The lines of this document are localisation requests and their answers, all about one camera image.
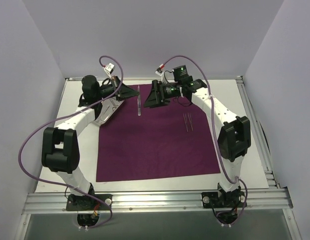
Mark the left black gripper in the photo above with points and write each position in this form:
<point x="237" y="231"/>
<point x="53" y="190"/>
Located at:
<point x="118" y="88"/>

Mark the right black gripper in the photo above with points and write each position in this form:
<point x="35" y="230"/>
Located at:
<point x="157" y="91"/>

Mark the steel tweezers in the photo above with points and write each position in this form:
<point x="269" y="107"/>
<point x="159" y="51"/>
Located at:
<point x="190" y="121"/>
<point x="139" y="101"/>

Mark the steel instrument tray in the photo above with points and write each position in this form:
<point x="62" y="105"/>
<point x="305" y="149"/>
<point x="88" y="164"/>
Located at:
<point x="105" y="117"/>

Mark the white thin instrument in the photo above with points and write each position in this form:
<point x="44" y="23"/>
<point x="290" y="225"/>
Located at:
<point x="185" y="121"/>

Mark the purple cloth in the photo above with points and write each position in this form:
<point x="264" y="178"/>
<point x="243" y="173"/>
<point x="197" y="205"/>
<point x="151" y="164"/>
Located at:
<point x="155" y="145"/>

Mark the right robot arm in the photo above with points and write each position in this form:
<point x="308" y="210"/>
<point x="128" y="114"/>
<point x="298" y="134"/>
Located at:
<point x="231" y="133"/>

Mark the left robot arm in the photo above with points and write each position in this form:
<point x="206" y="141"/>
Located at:
<point x="60" y="150"/>

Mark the steel scissors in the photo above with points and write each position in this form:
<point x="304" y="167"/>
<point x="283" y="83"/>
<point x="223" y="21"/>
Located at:
<point x="110" y="107"/>

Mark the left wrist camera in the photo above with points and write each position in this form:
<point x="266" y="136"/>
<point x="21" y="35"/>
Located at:
<point x="108" y="69"/>

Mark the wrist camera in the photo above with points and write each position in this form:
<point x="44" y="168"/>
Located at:
<point x="108" y="69"/>
<point x="159" y="71"/>

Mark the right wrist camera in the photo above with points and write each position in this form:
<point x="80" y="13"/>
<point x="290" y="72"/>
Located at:
<point x="159" y="71"/>

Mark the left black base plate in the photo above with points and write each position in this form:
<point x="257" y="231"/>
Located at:
<point x="85" y="203"/>

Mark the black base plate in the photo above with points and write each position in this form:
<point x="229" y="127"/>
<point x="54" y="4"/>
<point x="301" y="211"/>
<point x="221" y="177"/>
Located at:
<point x="221" y="199"/>
<point x="85" y="203"/>

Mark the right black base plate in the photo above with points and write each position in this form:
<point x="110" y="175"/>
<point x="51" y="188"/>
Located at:
<point x="221" y="199"/>

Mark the aluminium front rail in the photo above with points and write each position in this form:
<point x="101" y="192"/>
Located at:
<point x="156" y="201"/>

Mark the aluminium rail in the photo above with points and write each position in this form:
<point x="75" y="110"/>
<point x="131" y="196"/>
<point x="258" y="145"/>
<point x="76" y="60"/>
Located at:
<point x="156" y="201"/>
<point x="259" y="139"/>

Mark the aluminium right rail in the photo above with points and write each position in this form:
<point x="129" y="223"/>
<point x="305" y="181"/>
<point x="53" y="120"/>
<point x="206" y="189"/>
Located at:
<point x="259" y="139"/>

